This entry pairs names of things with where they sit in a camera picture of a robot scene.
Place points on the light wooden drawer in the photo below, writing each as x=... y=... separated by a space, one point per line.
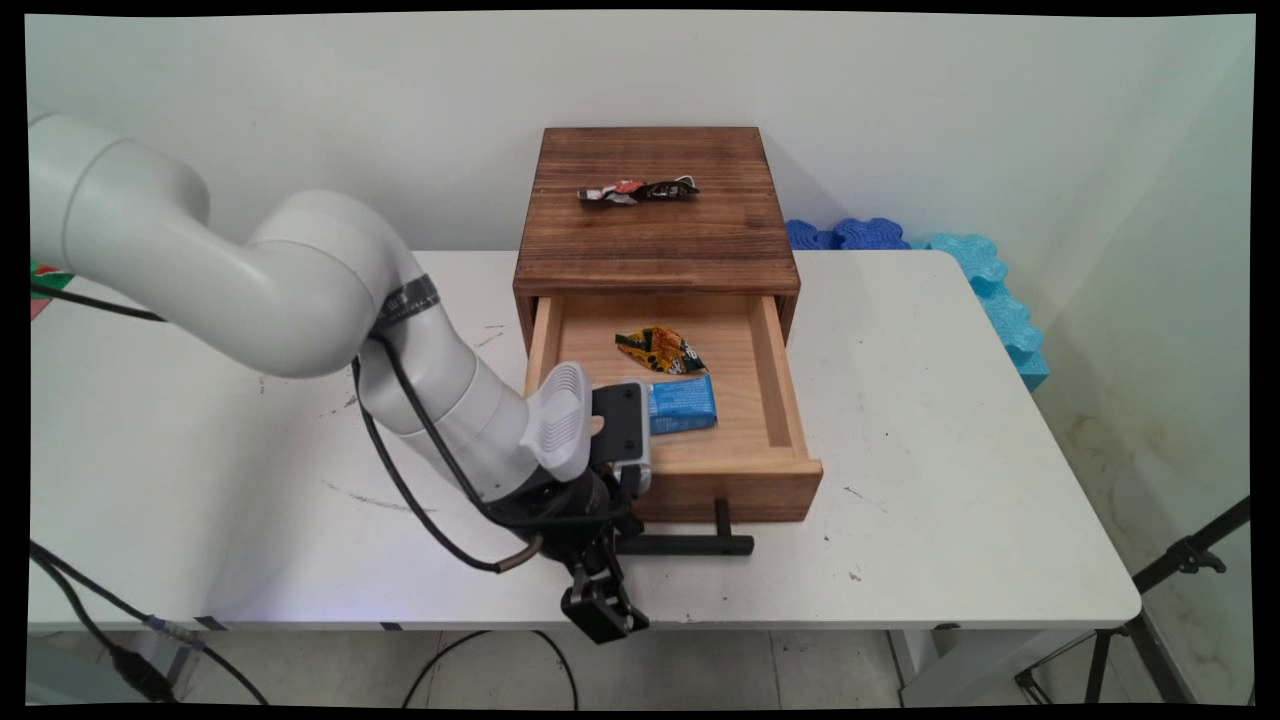
x=730 y=400

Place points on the dark wooden cabinet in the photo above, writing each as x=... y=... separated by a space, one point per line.
x=655 y=230

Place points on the white table leg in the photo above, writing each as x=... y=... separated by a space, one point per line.
x=960 y=670

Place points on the dark blue foam mat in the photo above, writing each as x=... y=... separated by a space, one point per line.
x=850 y=234

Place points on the blue snack packet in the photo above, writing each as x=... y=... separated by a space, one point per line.
x=683 y=404

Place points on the black tripod stand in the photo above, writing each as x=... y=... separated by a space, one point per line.
x=1185 y=555

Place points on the red green object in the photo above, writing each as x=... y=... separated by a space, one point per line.
x=45 y=285

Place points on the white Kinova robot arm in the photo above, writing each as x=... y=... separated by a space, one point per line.
x=300 y=290

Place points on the crumpled red black wrapper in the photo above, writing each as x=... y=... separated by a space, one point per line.
x=640 y=190

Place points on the cyan foam mat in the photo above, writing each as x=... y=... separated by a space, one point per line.
x=1000 y=300

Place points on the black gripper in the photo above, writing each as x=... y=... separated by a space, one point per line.
x=575 y=515

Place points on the black silver wrist camera box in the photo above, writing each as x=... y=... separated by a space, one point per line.
x=622 y=430

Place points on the green orange snack packet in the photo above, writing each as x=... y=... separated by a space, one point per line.
x=660 y=350

